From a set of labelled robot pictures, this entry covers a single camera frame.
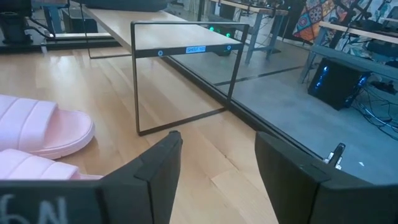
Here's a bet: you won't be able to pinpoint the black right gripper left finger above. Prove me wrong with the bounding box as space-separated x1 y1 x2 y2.
0 129 183 224

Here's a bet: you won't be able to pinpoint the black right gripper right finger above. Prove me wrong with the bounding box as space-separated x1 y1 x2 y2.
254 131 398 224

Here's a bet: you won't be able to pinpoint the pink slide sandal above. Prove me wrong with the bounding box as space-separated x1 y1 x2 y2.
0 94 96 161
0 148 104 182

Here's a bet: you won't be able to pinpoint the black computer blue lights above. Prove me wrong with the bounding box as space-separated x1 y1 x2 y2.
307 57 373 111

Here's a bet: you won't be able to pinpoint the black computer green lights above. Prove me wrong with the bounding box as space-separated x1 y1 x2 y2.
206 24 238 57

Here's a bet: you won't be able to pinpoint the grey blue bench table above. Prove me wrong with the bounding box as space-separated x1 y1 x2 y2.
299 19 398 84

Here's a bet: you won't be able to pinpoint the colourful patterned cloth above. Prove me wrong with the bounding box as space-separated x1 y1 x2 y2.
292 0 354 43

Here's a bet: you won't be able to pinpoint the black box under table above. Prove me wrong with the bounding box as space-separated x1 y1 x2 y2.
62 9 100 34

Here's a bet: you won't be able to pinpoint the wooden top workbench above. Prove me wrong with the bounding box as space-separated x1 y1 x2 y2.
210 0 289 65

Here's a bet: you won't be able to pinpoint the blue legged wooden table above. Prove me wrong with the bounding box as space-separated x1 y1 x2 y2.
30 0 70 34

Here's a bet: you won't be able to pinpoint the black clamp handle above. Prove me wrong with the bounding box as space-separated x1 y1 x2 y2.
323 142 346 170

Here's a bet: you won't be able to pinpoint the black aluminium table frame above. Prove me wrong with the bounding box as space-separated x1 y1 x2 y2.
0 32 326 160

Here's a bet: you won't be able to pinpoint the floor cables bundle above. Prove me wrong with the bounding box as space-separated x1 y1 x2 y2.
351 80 398 141

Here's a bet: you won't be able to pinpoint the metal frame wooden top shelf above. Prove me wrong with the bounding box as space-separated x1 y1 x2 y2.
79 4 250 137

